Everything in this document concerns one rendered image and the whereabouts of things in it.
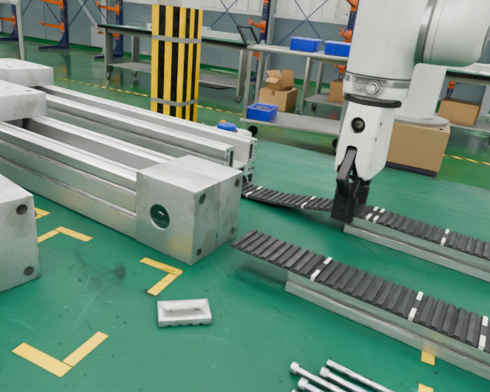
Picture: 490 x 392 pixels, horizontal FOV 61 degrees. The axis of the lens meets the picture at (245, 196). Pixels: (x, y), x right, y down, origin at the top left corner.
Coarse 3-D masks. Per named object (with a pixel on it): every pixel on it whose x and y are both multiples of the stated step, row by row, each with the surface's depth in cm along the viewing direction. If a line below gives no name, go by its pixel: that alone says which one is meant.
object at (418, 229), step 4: (416, 220) 60; (412, 224) 59; (416, 224) 59; (420, 224) 59; (424, 224) 59; (412, 228) 57; (416, 228) 58; (420, 228) 58; (424, 228) 58; (408, 232) 56; (412, 232) 56; (416, 232) 57; (420, 232) 56; (424, 232) 57; (416, 236) 56; (420, 236) 56
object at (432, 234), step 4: (428, 228) 58; (432, 228) 58; (436, 228) 59; (440, 228) 58; (428, 232) 57; (432, 232) 57; (436, 232) 57; (440, 232) 57; (424, 236) 56; (428, 236) 55; (432, 236) 56; (436, 236) 56; (440, 236) 56; (428, 240) 55; (432, 240) 55; (436, 240) 55
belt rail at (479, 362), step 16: (288, 272) 46; (288, 288) 46; (304, 288) 46; (320, 288) 44; (320, 304) 45; (336, 304) 44; (352, 304) 43; (368, 304) 42; (368, 320) 42; (384, 320) 42; (400, 320) 40; (400, 336) 41; (416, 336) 40; (432, 336) 39; (432, 352) 39; (448, 352) 39; (464, 352) 38; (480, 352) 37; (464, 368) 38; (480, 368) 37
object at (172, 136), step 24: (48, 96) 87; (72, 96) 93; (72, 120) 83; (96, 120) 81; (120, 120) 76; (144, 120) 83; (168, 120) 80; (144, 144) 75; (168, 144) 73; (192, 144) 69; (216, 144) 67; (240, 144) 72; (240, 168) 73
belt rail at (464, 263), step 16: (352, 224) 62; (368, 224) 60; (384, 240) 59; (400, 240) 58; (416, 240) 56; (416, 256) 57; (432, 256) 56; (448, 256) 55; (464, 256) 54; (464, 272) 54; (480, 272) 53
